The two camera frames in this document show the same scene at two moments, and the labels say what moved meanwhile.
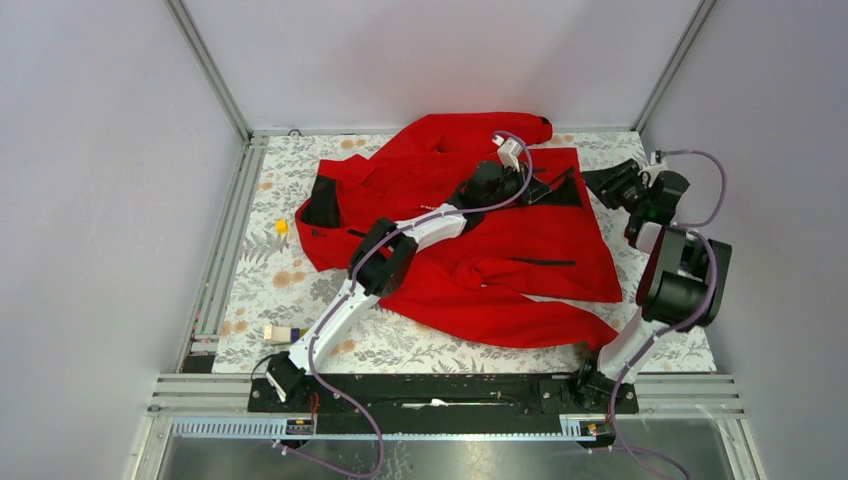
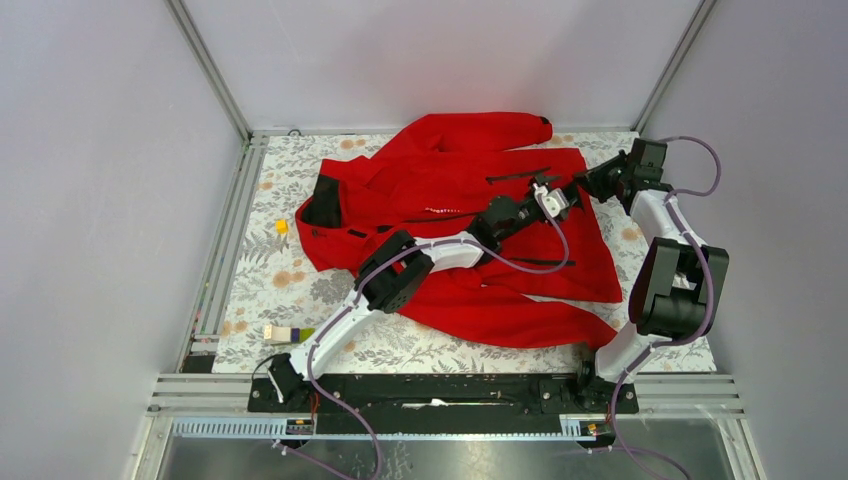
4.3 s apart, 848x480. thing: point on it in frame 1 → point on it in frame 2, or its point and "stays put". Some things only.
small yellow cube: x=282 y=226 stays put
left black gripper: x=533 y=191 → x=542 y=180
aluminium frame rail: x=692 y=397 stays put
